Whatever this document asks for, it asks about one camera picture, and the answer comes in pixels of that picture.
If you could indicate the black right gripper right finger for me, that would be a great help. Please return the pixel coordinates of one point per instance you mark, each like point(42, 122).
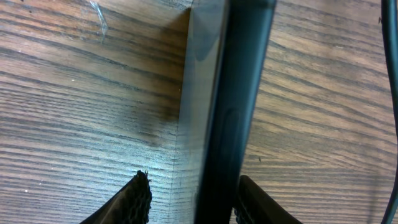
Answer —
point(254, 206)

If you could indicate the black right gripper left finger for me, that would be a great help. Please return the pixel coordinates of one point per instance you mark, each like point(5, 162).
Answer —
point(130, 205)

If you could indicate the Samsung Galaxy smartphone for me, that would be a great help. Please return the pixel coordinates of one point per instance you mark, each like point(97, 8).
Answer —
point(226, 49)

